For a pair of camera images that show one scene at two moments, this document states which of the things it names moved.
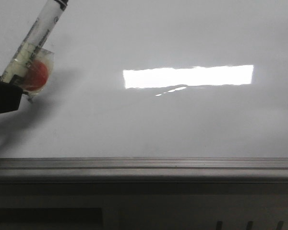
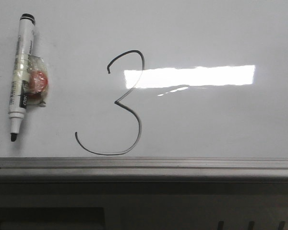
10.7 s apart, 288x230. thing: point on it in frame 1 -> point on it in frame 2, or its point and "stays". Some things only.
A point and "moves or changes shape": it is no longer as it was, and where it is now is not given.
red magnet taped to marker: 39,72 moves or changes shape
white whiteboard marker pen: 49,15 -> 17,110
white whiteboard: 138,79 stays
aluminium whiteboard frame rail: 266,169 stays
